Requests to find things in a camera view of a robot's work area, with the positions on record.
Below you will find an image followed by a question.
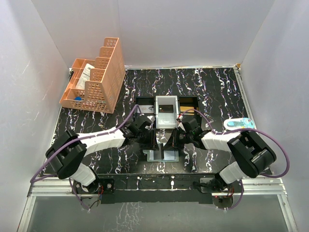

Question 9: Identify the black bin with gold card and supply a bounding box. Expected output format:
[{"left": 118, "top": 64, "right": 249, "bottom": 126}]
[{"left": 178, "top": 96, "right": 201, "bottom": 122}]

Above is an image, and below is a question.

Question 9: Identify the black card in white bin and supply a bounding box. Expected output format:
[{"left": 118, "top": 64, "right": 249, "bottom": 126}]
[{"left": 158, "top": 105, "right": 174, "bottom": 113}]

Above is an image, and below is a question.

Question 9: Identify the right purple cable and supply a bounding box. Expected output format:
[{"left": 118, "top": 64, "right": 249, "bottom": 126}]
[{"left": 178, "top": 109, "right": 290, "bottom": 211}]

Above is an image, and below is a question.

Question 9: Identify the purple cable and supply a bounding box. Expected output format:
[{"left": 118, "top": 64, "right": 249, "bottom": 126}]
[
  {"left": 178, "top": 109, "right": 290, "bottom": 211},
  {"left": 30, "top": 104, "right": 142, "bottom": 213}
]

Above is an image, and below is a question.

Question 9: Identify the peach plastic desk organizer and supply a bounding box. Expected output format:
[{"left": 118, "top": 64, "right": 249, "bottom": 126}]
[{"left": 59, "top": 37, "right": 126, "bottom": 114}]

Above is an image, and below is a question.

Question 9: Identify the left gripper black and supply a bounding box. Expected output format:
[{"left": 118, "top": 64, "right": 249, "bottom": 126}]
[{"left": 136, "top": 127, "right": 158, "bottom": 151}]

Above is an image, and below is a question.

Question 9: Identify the blue white oval package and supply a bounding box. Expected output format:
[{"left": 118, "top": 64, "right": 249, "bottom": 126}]
[{"left": 224, "top": 117, "right": 255, "bottom": 131}]

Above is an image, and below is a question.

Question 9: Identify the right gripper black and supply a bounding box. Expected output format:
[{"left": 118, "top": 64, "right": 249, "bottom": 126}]
[{"left": 163, "top": 127, "right": 193, "bottom": 150}]

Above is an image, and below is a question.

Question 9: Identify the green card holder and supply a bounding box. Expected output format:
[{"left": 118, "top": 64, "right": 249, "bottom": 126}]
[{"left": 143, "top": 150, "right": 179, "bottom": 162}]

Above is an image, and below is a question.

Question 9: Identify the white paper packet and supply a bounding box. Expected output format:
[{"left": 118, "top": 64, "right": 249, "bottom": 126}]
[{"left": 76, "top": 63, "right": 94, "bottom": 89}]

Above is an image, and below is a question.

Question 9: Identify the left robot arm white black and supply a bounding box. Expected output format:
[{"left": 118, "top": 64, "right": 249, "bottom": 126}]
[{"left": 45, "top": 114, "right": 157, "bottom": 193}]

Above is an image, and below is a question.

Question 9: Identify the black bin with white card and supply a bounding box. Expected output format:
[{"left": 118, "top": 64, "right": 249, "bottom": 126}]
[{"left": 133, "top": 96, "right": 155, "bottom": 121}]

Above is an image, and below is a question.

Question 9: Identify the blue small object in organizer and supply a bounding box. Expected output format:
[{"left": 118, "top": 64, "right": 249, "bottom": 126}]
[{"left": 74, "top": 97, "right": 83, "bottom": 102}]

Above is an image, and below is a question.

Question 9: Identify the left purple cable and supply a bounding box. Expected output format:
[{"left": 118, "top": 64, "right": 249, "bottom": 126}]
[{"left": 30, "top": 104, "right": 142, "bottom": 213}]

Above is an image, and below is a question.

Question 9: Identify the gold card in black bin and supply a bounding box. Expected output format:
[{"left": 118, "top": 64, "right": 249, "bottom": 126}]
[{"left": 180, "top": 106, "right": 194, "bottom": 113}]

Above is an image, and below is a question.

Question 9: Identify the white plastic bin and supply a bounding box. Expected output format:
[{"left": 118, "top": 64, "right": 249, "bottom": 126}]
[{"left": 154, "top": 96, "right": 179, "bottom": 129}]

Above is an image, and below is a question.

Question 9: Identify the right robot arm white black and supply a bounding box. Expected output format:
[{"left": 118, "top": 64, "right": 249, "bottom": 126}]
[{"left": 163, "top": 116, "right": 277, "bottom": 192}]

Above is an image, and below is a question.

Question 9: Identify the white card with magnetic stripe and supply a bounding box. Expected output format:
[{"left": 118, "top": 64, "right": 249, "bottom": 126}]
[{"left": 140, "top": 105, "right": 154, "bottom": 114}]

